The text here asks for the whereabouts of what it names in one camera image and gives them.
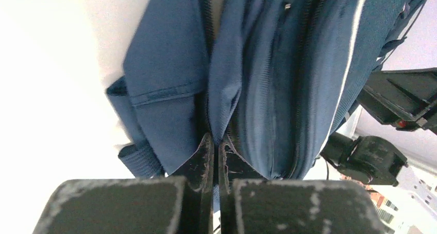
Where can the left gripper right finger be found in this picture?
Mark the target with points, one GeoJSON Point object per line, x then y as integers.
{"type": "Point", "coordinates": [252, 204]}

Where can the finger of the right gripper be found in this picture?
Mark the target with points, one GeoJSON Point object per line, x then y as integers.
{"type": "Point", "coordinates": [404, 99]}

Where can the navy blue backpack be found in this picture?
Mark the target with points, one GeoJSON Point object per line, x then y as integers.
{"type": "Point", "coordinates": [278, 78]}

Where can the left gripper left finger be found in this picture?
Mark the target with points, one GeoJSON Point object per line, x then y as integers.
{"type": "Point", "coordinates": [179, 203]}

